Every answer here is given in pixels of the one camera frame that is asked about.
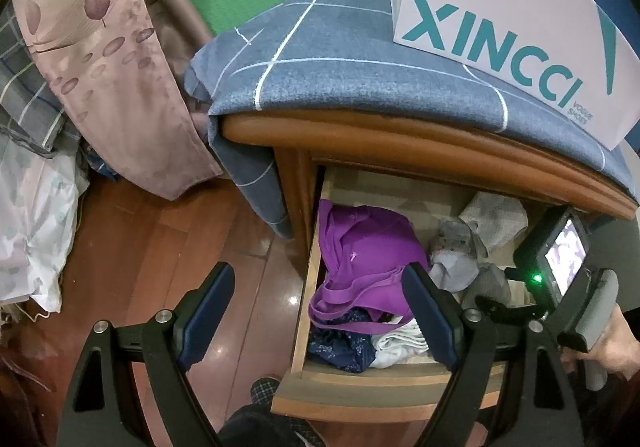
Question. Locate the pink leaf-print pillow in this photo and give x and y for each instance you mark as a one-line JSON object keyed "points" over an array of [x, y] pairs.
{"points": [[115, 77]]}

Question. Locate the plaid slipper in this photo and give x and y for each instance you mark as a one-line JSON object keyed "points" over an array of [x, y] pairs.
{"points": [[265, 389]]}

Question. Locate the grey plaid blanket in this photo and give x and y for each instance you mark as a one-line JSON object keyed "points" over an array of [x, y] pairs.
{"points": [[25, 102]]}

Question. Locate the brown satin pillow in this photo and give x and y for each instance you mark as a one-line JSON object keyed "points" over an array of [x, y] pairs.
{"points": [[170, 2]]}

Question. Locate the white floral bedding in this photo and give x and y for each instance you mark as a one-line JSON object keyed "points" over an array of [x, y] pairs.
{"points": [[35, 227]]}

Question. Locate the blue checked cloth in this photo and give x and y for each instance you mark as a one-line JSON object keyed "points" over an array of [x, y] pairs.
{"points": [[350, 62]]}

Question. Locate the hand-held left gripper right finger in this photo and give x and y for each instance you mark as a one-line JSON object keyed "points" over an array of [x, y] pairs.
{"points": [[432, 317]]}

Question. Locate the purple underwear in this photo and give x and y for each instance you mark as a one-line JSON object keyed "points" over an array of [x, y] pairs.
{"points": [[370, 247]]}

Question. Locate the grey underwear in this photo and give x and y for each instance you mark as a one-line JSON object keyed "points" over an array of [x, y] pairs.
{"points": [[495, 222]]}

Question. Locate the dark blue striped cloth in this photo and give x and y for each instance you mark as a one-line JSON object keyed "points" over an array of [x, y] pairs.
{"points": [[102, 164]]}

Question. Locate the white socks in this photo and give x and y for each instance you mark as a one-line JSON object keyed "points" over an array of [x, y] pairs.
{"points": [[400, 344]]}

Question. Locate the wooden drawer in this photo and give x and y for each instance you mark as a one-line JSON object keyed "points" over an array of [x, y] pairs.
{"points": [[360, 387]]}

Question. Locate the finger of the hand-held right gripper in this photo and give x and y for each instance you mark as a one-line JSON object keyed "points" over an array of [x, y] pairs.
{"points": [[510, 313]]}

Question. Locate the grey patterned sock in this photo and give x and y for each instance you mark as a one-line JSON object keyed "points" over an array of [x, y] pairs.
{"points": [[452, 234]]}

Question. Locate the navy speckled underwear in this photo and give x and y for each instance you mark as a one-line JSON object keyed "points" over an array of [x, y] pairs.
{"points": [[340, 342]]}

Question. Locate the person's right hand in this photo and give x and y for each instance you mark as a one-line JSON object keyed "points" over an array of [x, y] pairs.
{"points": [[622, 342]]}

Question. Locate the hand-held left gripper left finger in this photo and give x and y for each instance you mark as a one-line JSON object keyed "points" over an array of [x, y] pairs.
{"points": [[207, 317]]}

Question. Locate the wooden nightstand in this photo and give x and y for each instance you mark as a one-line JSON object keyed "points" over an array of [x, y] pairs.
{"points": [[400, 137]]}

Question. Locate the plain grey sock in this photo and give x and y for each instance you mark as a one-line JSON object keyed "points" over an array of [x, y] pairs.
{"points": [[492, 284]]}

